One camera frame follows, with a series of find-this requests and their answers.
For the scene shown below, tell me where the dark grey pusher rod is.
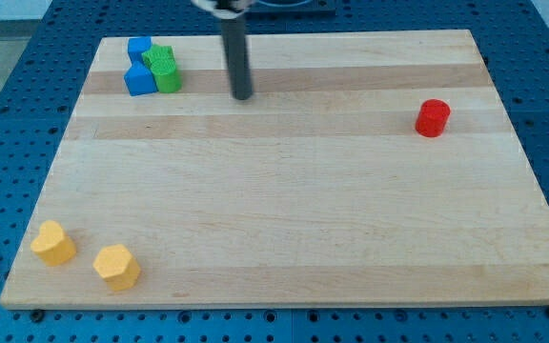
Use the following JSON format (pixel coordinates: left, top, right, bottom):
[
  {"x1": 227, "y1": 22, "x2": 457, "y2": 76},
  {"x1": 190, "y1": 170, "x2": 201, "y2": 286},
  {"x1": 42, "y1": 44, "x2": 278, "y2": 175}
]
[{"x1": 220, "y1": 15, "x2": 254, "y2": 101}]

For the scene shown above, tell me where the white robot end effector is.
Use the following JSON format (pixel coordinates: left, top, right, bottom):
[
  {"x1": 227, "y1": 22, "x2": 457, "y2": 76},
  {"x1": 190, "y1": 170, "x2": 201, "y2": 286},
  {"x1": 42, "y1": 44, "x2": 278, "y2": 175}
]
[{"x1": 191, "y1": 0, "x2": 255, "y2": 19}]

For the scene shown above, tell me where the green cylinder block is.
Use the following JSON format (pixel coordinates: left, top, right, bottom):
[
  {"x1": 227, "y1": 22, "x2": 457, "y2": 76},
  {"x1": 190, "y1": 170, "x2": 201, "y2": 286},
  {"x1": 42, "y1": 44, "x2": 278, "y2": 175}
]
[{"x1": 151, "y1": 59, "x2": 182, "y2": 93}]

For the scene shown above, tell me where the green star block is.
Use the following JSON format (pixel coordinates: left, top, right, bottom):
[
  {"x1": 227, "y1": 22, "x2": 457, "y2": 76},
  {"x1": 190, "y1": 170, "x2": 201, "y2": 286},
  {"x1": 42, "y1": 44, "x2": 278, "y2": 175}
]
[{"x1": 141, "y1": 45, "x2": 174, "y2": 69}]

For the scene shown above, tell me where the blue cube block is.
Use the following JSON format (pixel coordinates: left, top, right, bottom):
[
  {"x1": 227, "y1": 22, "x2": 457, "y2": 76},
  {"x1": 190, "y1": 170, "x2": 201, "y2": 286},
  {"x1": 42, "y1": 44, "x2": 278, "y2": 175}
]
[{"x1": 127, "y1": 36, "x2": 152, "y2": 63}]

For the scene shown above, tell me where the blue pentagon block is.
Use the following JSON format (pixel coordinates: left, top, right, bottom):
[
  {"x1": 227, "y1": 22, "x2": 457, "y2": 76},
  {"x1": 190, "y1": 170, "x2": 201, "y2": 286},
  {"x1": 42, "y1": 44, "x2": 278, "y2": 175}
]
[{"x1": 123, "y1": 62, "x2": 157, "y2": 96}]

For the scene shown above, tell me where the wooden board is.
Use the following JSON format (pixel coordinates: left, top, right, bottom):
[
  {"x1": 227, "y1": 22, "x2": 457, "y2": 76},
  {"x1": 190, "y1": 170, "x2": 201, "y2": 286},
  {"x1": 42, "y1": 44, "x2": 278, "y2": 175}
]
[{"x1": 0, "y1": 30, "x2": 549, "y2": 310}]

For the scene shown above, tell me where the red cylinder block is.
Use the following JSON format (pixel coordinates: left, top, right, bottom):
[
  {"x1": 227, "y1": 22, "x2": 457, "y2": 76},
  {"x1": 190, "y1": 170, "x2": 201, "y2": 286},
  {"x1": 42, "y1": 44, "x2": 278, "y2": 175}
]
[{"x1": 415, "y1": 99, "x2": 451, "y2": 138}]

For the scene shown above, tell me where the yellow hexagon block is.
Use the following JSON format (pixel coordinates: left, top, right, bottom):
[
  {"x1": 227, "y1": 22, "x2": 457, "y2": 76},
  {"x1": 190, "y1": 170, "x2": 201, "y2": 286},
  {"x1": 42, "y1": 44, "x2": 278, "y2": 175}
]
[{"x1": 92, "y1": 244, "x2": 141, "y2": 292}]

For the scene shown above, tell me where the yellow heart block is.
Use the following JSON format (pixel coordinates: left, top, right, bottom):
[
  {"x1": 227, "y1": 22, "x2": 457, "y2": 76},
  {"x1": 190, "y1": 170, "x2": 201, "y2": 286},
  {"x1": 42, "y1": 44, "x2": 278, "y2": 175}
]
[{"x1": 30, "y1": 220, "x2": 77, "y2": 267}]

